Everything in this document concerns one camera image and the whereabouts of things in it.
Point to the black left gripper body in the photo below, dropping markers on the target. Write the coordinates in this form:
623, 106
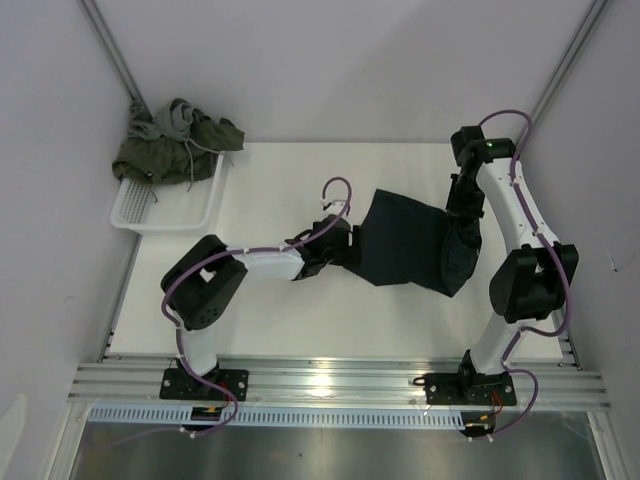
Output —
338, 256

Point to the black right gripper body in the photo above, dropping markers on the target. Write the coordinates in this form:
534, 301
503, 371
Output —
466, 199

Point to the dark navy shorts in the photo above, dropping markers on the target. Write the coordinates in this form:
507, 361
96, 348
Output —
402, 241

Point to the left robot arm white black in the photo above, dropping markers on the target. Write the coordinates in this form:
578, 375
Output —
201, 285

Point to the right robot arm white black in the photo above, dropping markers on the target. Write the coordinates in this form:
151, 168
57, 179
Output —
530, 293

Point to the olive green shorts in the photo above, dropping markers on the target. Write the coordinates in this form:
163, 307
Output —
167, 161

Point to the white plastic basket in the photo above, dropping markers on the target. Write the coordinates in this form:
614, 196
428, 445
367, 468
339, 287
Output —
170, 209

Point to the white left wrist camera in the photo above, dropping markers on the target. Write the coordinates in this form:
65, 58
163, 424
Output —
336, 207

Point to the aluminium mounting rail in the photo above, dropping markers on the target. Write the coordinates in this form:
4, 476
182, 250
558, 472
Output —
334, 383

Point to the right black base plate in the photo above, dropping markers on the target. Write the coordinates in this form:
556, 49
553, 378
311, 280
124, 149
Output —
475, 390

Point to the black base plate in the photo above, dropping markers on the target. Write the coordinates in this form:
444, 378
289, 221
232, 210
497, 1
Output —
177, 384
475, 390

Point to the grey shorts with drawstring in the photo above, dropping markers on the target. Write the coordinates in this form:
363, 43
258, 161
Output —
174, 121

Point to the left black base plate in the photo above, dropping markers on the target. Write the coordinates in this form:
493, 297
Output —
177, 384

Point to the right aluminium corner post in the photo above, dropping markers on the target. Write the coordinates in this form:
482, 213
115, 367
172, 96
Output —
570, 56

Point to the aluminium corner post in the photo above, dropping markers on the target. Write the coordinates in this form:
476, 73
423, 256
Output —
570, 56
107, 42

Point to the slotted grey cable duct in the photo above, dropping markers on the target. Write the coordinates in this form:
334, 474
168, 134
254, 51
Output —
413, 419

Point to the left aluminium corner post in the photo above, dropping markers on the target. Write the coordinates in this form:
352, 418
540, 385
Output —
107, 42

